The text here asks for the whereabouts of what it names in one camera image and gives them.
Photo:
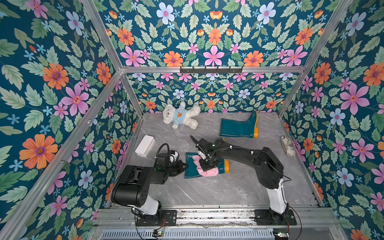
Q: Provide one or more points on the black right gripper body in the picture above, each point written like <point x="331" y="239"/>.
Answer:
<point x="204" y="150"/>

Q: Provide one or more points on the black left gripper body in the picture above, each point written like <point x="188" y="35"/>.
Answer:
<point x="171" y="169"/>

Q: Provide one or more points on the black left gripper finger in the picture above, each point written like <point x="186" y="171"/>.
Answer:
<point x="175" y="173"/>
<point x="182" y="166"/>

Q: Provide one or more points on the teal rubber boot orange sole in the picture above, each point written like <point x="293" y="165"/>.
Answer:
<point x="191" y="172"/>

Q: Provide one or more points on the pink microfiber cloth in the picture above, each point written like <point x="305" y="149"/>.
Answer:
<point x="209" y="173"/>

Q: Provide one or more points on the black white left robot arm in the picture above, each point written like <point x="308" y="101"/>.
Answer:
<point x="132" y="186"/>

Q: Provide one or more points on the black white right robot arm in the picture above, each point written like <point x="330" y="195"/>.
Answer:
<point x="269" y="170"/>

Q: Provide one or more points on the white rectangular box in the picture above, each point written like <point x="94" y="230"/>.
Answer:
<point x="145" y="146"/>

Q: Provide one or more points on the white teddy bear blue shirt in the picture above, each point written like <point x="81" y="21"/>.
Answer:
<point x="181" y="116"/>

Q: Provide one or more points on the white ventilation grille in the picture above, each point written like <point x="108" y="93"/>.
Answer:
<point x="188" y="234"/>

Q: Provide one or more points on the map print glasses case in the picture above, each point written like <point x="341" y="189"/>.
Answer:
<point x="288" y="146"/>

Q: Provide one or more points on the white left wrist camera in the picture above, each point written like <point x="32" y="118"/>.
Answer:
<point x="173" y="157"/>

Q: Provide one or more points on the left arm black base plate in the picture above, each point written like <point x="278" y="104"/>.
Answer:
<point x="162" y="218"/>

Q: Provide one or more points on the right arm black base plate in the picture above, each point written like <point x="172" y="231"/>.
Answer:
<point x="271" y="218"/>

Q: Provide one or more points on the black hook rail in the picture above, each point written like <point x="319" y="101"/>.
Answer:
<point x="210" y="70"/>

